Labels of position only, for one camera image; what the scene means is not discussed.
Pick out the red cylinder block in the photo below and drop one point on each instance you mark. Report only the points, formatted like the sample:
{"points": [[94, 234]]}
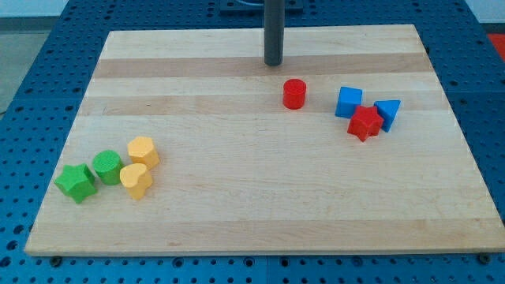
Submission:
{"points": [[294, 92]]}

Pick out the blue cube block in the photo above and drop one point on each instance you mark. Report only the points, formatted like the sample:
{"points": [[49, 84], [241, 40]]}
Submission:
{"points": [[349, 99]]}

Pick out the wooden board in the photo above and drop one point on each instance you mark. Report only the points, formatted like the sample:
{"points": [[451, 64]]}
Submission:
{"points": [[240, 174]]}

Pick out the yellow hexagon block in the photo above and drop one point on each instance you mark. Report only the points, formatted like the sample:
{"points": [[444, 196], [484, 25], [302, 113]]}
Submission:
{"points": [[142, 150]]}

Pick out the red star block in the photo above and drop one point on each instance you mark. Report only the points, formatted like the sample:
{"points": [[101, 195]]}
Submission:
{"points": [[365, 122]]}

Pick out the yellow heart block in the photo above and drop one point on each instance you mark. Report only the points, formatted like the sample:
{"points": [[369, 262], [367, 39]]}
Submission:
{"points": [[136, 178]]}

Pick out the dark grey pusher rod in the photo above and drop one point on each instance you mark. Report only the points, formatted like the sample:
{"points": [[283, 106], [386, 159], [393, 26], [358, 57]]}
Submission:
{"points": [[274, 23]]}

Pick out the blue triangle block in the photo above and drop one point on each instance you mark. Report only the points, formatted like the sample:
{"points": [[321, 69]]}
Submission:
{"points": [[387, 109]]}

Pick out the green cylinder block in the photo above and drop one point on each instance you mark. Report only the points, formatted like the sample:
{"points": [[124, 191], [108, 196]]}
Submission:
{"points": [[107, 165]]}

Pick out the green star block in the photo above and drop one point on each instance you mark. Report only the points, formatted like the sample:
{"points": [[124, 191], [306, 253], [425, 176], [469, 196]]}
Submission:
{"points": [[76, 182]]}

